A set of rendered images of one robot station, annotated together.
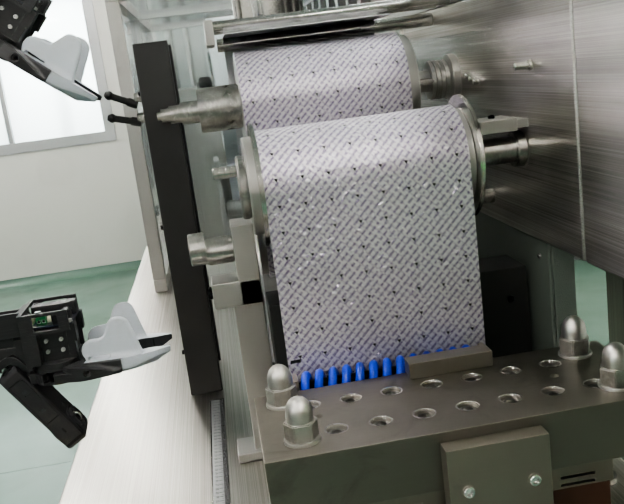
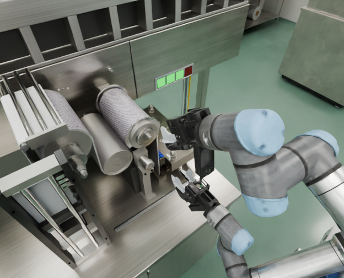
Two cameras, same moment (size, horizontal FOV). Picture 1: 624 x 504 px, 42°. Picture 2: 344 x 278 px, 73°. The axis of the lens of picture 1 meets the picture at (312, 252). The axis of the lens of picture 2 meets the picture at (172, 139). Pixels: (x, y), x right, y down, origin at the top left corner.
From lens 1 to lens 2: 1.41 m
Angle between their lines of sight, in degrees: 100
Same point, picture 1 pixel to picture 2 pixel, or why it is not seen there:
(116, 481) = (175, 225)
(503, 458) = not seen: hidden behind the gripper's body
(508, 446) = not seen: hidden behind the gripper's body
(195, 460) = (157, 209)
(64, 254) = not seen: outside the picture
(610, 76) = (146, 59)
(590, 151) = (139, 76)
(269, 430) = (186, 153)
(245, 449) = (152, 195)
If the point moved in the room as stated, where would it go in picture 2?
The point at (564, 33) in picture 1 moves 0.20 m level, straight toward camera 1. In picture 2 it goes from (127, 56) to (173, 51)
